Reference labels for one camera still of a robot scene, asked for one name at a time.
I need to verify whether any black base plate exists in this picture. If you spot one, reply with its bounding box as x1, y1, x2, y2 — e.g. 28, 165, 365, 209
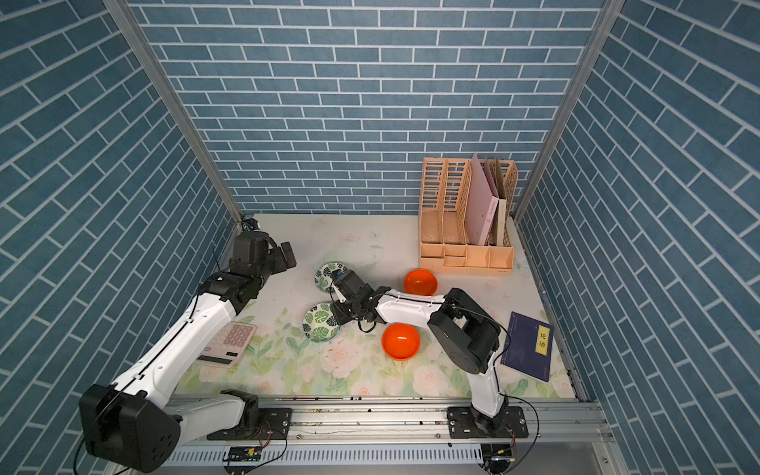
206, 407, 293, 441
447, 406, 530, 439

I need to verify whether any brown folder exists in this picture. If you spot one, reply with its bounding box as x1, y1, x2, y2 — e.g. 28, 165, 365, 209
490, 160, 507, 247

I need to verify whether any dark blue notebook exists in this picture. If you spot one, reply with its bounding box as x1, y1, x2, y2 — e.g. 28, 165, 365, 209
500, 312, 554, 382

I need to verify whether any green circuit board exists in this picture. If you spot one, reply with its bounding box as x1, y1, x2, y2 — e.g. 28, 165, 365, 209
223, 446, 262, 464

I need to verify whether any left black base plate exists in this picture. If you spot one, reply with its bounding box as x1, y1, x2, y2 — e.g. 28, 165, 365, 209
206, 407, 293, 441

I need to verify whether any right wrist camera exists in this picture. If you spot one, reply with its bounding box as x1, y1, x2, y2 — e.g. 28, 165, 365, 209
331, 268, 348, 285

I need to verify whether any pink calculator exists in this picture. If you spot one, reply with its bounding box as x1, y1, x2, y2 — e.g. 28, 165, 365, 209
196, 322, 257, 368

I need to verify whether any aluminium mounting rail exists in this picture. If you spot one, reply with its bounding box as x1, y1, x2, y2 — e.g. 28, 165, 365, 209
162, 395, 614, 445

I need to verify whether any green leaf bowl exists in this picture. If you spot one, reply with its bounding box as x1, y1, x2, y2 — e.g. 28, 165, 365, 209
302, 302, 340, 344
314, 261, 348, 294

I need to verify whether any floral table mat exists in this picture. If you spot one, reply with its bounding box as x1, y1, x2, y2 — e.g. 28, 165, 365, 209
174, 213, 576, 399

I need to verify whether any orange bowl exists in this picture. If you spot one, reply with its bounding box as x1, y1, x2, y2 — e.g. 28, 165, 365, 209
381, 323, 422, 361
403, 269, 439, 296

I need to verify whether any right base connector box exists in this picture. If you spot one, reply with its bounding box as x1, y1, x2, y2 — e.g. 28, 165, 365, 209
480, 443, 515, 474

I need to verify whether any pink folder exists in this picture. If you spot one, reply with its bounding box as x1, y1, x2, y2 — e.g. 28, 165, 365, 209
465, 154, 499, 245

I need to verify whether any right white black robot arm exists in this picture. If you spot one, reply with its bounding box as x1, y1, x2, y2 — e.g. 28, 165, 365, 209
331, 270, 509, 429

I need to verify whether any white perforated cable duct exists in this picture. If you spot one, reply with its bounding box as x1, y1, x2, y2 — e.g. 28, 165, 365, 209
162, 443, 483, 468

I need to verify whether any peach desk file organizer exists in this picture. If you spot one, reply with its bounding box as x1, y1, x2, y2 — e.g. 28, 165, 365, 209
419, 158, 519, 275

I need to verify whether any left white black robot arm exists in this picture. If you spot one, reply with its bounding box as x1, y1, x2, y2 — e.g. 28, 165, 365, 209
75, 219, 297, 473

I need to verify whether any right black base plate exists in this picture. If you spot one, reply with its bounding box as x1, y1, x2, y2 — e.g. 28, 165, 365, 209
447, 406, 530, 439

